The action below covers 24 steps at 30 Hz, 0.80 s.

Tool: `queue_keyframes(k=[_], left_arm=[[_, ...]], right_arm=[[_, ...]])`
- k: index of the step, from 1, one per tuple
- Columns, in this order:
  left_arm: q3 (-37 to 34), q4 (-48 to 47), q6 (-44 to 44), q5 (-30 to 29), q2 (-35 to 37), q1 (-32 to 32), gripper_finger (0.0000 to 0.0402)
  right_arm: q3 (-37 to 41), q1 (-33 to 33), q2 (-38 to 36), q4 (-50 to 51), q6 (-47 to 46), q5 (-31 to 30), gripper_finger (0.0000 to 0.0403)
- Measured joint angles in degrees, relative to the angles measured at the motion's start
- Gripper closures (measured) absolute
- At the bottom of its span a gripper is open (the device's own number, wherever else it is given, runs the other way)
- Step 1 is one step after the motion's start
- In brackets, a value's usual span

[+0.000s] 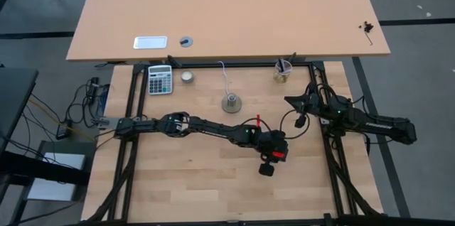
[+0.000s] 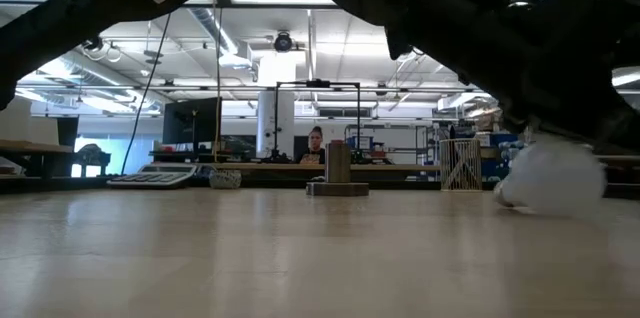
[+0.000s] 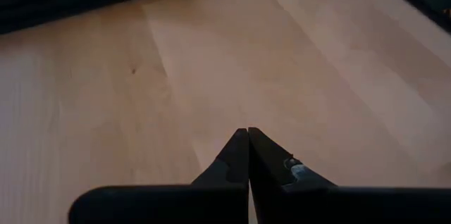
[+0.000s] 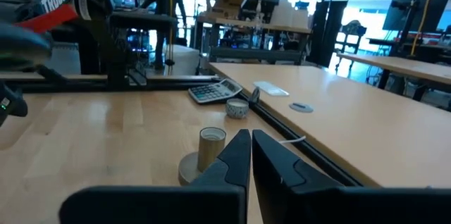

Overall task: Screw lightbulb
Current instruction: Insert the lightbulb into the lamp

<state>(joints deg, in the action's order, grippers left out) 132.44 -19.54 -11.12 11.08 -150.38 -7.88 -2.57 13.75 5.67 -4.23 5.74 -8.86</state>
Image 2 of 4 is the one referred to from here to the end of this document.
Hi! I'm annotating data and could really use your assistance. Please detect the dark bag on bench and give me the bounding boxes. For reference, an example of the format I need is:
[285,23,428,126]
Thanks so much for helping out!
[74,143,112,178]

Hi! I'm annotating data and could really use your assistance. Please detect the black ceiling device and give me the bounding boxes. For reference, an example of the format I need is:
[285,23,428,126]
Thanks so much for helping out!
[82,36,124,64]

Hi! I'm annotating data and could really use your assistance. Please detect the white lightbulb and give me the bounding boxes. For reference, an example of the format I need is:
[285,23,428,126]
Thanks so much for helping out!
[492,135,609,217]

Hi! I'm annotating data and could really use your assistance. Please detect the metal lamp socket base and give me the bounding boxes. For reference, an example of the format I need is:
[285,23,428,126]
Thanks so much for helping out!
[305,139,370,198]

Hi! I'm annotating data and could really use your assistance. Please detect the black round camera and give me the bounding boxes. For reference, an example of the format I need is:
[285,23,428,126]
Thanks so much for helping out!
[273,31,294,54]

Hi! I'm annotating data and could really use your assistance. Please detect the wooden workbench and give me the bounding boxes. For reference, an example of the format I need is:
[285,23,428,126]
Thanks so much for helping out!
[0,139,75,179]

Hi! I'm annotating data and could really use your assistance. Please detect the thin black hanging cable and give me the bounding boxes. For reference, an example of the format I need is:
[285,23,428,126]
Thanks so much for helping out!
[119,12,172,178]

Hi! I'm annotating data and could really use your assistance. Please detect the white cardboard boxes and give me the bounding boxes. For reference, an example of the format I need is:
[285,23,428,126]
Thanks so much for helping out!
[0,97,60,145]

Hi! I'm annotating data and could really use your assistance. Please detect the black aluminium table frame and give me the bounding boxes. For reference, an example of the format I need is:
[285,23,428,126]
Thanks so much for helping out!
[0,173,640,200]

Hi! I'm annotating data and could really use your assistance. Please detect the grey desk calculator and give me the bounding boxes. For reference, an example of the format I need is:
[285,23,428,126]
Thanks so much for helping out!
[106,162,199,190]

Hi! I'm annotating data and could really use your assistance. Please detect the black computer monitor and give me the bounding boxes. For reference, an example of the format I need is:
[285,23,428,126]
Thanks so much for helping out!
[162,96,223,147]

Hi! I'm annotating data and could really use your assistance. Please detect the person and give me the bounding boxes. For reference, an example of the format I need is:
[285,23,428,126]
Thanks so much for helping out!
[295,125,327,165]

